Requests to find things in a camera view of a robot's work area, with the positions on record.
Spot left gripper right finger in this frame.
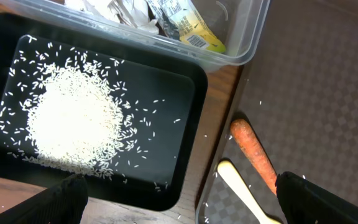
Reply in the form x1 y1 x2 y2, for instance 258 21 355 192
275 171 358 224

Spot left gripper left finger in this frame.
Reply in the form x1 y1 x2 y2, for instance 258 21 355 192
0 174 88 224

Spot yellow plastic spoon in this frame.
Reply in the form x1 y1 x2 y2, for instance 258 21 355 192
217 160 280 224

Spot orange carrot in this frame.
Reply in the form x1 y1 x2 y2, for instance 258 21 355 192
230 119 277 195

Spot pile of rice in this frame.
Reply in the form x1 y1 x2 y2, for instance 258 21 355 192
0 35 194 191

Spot white tissue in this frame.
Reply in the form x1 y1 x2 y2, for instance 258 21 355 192
64 0 159 34

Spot black waste tray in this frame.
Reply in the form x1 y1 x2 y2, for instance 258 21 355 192
0 12 208 211

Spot dark brown serving tray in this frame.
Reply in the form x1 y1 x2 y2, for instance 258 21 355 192
195 0 358 224

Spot clear plastic bin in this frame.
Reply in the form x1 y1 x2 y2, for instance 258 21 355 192
0 0 270 72

